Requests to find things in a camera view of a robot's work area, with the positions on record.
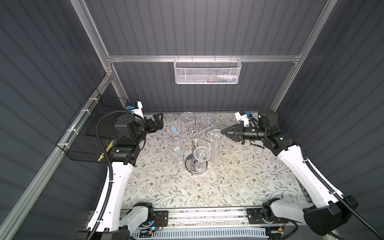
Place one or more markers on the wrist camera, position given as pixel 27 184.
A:
pixel 242 116
pixel 135 108

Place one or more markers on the items in white basket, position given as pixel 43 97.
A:
pixel 219 79

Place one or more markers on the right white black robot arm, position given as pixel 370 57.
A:
pixel 328 209

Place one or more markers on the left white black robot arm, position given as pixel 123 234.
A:
pixel 121 157

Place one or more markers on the yellow black striped tool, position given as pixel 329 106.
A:
pixel 111 144

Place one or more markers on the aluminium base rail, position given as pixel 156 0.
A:
pixel 217 223

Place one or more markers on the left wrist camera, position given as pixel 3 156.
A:
pixel 135 108

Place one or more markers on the floral table mat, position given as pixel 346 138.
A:
pixel 235 175

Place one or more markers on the black pad in basket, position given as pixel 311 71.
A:
pixel 107 128

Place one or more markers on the white wire mesh basket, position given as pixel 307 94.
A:
pixel 189 70

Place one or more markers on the black wire basket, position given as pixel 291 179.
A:
pixel 79 140

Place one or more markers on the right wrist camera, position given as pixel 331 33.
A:
pixel 242 116

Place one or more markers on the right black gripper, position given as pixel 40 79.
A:
pixel 237 132

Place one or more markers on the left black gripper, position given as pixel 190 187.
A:
pixel 157 123

